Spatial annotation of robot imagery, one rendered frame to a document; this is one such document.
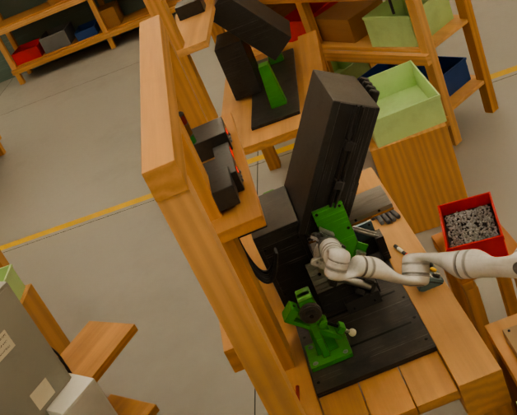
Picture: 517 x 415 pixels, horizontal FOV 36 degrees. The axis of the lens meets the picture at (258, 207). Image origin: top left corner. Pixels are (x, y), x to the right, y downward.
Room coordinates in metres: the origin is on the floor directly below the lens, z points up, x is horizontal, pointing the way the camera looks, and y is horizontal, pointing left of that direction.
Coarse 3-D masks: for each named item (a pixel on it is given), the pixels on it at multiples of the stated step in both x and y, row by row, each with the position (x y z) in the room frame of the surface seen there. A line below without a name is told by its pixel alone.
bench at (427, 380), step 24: (240, 240) 3.16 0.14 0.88; (264, 288) 2.72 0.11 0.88; (288, 336) 2.36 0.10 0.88; (432, 360) 1.93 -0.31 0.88; (312, 384) 2.07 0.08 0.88; (360, 384) 1.97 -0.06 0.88; (384, 384) 1.93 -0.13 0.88; (408, 384) 1.88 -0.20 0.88; (432, 384) 1.84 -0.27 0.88; (312, 408) 1.96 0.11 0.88; (336, 408) 1.91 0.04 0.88; (360, 408) 1.87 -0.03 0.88; (384, 408) 1.83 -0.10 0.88; (408, 408) 1.79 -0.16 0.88; (432, 408) 1.78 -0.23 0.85; (504, 408) 1.76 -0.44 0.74
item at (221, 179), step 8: (224, 168) 2.31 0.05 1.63; (208, 176) 2.30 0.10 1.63; (216, 176) 2.28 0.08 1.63; (224, 176) 2.25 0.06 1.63; (216, 184) 2.22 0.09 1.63; (224, 184) 2.20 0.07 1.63; (232, 184) 2.18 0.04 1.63; (216, 192) 2.18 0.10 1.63; (224, 192) 2.18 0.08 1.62; (232, 192) 2.17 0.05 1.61; (216, 200) 2.18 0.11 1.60; (224, 200) 2.18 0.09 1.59; (232, 200) 2.18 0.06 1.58; (224, 208) 2.18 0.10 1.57
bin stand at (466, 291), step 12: (504, 228) 2.52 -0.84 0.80; (444, 240) 2.61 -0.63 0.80; (456, 288) 2.63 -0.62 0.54; (468, 288) 2.34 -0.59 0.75; (504, 288) 2.62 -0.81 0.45; (468, 300) 2.35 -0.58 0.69; (480, 300) 2.35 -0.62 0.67; (504, 300) 2.64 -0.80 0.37; (516, 300) 2.61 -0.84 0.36; (468, 312) 2.63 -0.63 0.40; (480, 312) 2.35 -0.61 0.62; (516, 312) 2.61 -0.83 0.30; (480, 324) 2.35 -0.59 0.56; (492, 348) 2.35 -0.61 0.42
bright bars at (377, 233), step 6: (354, 228) 2.56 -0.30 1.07; (360, 228) 2.56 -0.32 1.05; (366, 234) 2.53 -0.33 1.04; (372, 234) 2.53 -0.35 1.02; (378, 234) 2.54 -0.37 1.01; (378, 240) 2.52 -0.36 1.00; (384, 240) 2.52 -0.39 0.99; (378, 246) 2.54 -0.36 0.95; (384, 246) 2.52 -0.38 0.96; (384, 252) 2.52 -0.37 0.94; (384, 258) 2.52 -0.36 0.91; (390, 258) 2.52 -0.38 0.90
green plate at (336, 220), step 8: (320, 208) 2.44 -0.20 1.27; (328, 208) 2.44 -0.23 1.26; (336, 208) 2.43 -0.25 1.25; (344, 208) 2.43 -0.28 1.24; (320, 216) 2.43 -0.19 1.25; (328, 216) 2.43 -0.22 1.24; (336, 216) 2.43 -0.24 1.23; (344, 216) 2.42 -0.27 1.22; (320, 224) 2.43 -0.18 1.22; (328, 224) 2.42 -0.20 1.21; (336, 224) 2.42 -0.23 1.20; (344, 224) 2.41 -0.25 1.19; (336, 232) 2.41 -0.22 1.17; (344, 232) 2.41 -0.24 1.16; (352, 232) 2.40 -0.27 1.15; (344, 240) 2.40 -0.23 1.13; (352, 240) 2.40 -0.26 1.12; (352, 248) 2.39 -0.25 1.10
